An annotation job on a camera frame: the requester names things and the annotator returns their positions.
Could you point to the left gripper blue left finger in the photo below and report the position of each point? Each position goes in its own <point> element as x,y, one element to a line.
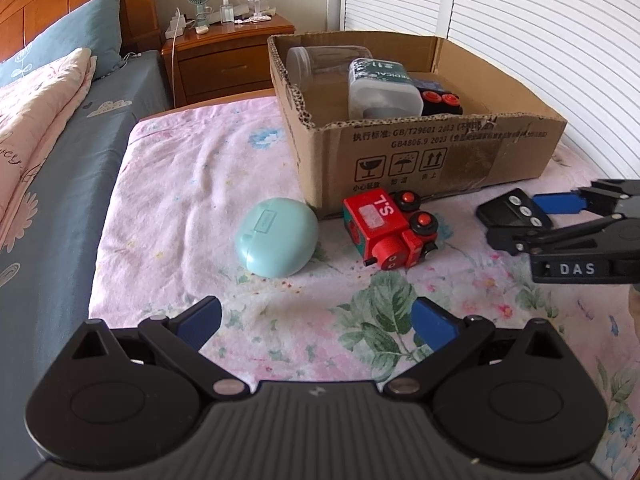
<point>196,325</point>

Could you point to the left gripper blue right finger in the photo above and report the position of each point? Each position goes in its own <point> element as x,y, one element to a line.
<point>433,324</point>

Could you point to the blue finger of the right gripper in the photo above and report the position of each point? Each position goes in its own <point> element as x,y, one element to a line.
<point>560,203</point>
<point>516,239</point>

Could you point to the black digital timer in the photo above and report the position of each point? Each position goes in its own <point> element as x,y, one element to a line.
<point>513,210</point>

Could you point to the red toy train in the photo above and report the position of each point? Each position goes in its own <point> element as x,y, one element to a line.
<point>390,230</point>

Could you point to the mint green oval case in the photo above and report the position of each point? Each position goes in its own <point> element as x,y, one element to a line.
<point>277,237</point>

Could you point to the black toy car red wheels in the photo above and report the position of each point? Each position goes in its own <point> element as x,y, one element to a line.
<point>436,99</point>

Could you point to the medical cotton swab container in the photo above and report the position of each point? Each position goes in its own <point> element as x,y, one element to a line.
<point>381,83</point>

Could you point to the clear plastic jar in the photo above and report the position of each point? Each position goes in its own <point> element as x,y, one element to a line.
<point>310,66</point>

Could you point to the blue bed sheet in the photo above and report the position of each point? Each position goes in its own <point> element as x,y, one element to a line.
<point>47,265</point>

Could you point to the white louvered closet door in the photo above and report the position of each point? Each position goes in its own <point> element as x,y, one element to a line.
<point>580,56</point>

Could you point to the brown cardboard box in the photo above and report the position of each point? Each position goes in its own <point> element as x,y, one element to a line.
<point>504,134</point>

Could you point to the wooden nightstand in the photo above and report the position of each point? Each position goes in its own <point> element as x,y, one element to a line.
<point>226,60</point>

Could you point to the pink floral quilt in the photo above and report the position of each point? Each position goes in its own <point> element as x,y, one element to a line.
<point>34,112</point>

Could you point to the white power strip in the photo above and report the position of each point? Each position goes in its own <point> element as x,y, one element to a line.
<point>176,26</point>

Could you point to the blue pillow near nightstand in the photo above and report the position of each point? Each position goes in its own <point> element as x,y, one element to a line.
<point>94,25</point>

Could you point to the clear spray bottle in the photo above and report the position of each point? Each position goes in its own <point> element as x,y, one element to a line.
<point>226,12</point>

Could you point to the small green desk fan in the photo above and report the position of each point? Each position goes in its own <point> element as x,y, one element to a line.
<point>200,18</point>

